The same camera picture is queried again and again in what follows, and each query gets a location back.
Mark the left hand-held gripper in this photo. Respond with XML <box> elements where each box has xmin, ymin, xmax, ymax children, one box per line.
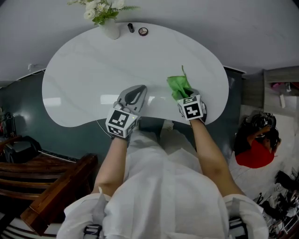
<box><xmin>106</xmin><ymin>84</ymin><xmax>148</xmax><ymax>139</ymax></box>

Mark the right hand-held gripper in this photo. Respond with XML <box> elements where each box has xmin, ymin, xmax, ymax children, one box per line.
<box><xmin>177</xmin><ymin>88</ymin><xmax>207</xmax><ymax>123</ymax></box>

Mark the green cloth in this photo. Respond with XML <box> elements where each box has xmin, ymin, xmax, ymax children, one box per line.
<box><xmin>166</xmin><ymin>65</ymin><xmax>194</xmax><ymax>101</ymax></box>

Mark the person's left forearm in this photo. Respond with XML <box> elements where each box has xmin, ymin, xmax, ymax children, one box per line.
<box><xmin>93</xmin><ymin>139</ymin><xmax>128</xmax><ymax>194</ymax></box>

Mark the person's right forearm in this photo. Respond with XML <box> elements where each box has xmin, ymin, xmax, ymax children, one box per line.
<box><xmin>190</xmin><ymin>119</ymin><xmax>245</xmax><ymax>197</ymax></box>

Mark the white kidney-shaped table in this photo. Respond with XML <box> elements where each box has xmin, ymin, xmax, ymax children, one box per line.
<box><xmin>42</xmin><ymin>22</ymin><xmax>229</xmax><ymax>128</ymax></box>

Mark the white vase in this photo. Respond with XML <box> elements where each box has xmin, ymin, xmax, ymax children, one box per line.
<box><xmin>99</xmin><ymin>18</ymin><xmax>121</xmax><ymax>40</ymax></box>

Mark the grey wooden shelf cabinet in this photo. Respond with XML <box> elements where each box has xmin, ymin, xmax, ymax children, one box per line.
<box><xmin>263</xmin><ymin>66</ymin><xmax>299</xmax><ymax>115</ymax></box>

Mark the white flower bouquet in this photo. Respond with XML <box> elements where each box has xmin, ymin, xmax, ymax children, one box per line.
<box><xmin>67</xmin><ymin>0</ymin><xmax>141</xmax><ymax>26</ymax></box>

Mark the person's white shirt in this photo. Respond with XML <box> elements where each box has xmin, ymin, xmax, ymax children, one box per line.
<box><xmin>57</xmin><ymin>121</ymin><xmax>269</xmax><ymax>239</ymax></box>

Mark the black bag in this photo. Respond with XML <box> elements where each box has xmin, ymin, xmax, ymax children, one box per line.
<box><xmin>3</xmin><ymin>136</ymin><xmax>43</xmax><ymax>164</ymax></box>

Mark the dark wooden bench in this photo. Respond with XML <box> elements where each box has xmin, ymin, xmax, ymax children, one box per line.
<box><xmin>0</xmin><ymin>135</ymin><xmax>99</xmax><ymax>236</ymax></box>

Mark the dark harness strap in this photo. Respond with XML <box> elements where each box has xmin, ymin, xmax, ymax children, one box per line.
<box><xmin>228</xmin><ymin>217</ymin><xmax>248</xmax><ymax>239</ymax></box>
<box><xmin>83</xmin><ymin>224</ymin><xmax>103</xmax><ymax>239</ymax></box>

